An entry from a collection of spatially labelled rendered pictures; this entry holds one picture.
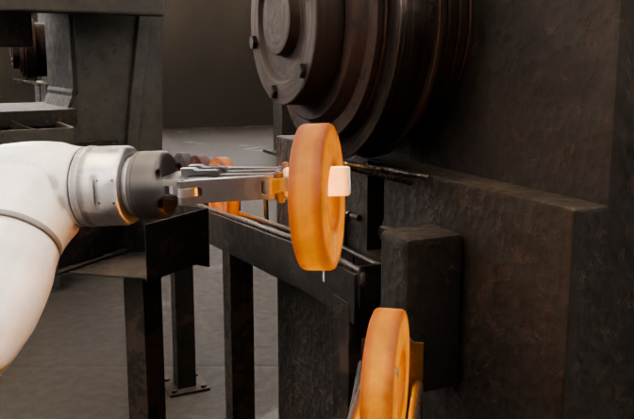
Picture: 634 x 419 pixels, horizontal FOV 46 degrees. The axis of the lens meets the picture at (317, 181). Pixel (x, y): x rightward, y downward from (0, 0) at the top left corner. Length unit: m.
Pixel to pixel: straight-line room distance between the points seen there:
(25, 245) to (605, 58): 0.69
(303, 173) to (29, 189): 0.29
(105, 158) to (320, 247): 0.25
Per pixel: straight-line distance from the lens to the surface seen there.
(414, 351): 0.91
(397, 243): 1.08
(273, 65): 1.29
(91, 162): 0.83
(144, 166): 0.81
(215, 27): 11.69
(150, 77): 4.16
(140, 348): 1.74
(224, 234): 1.84
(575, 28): 1.02
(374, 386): 0.76
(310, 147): 0.73
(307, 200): 0.71
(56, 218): 0.83
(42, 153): 0.86
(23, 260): 0.79
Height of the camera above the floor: 1.05
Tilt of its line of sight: 9 degrees down
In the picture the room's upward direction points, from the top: straight up
